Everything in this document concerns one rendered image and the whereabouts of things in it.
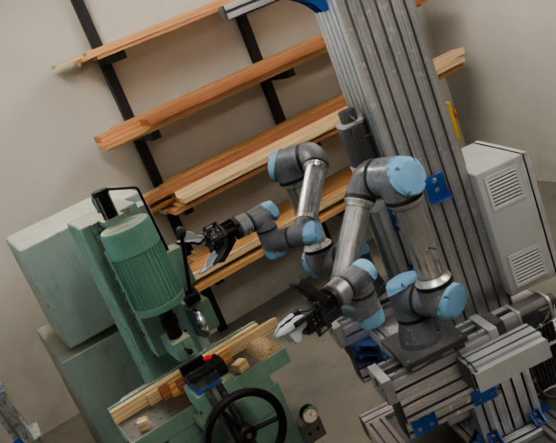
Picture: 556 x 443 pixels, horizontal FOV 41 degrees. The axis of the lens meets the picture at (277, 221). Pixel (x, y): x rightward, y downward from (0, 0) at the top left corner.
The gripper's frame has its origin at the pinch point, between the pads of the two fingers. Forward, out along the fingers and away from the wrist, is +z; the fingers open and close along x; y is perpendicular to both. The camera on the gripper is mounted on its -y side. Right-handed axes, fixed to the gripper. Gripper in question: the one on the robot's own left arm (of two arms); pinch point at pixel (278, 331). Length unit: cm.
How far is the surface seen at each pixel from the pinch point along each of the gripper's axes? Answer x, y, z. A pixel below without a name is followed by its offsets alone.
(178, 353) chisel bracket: 68, 15, 2
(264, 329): 67, 27, -31
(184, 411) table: 59, 29, 13
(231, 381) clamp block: 46, 25, -1
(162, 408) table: 69, 28, 16
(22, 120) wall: 294, -76, -64
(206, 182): 240, 4, -129
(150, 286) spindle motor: 63, -11, 1
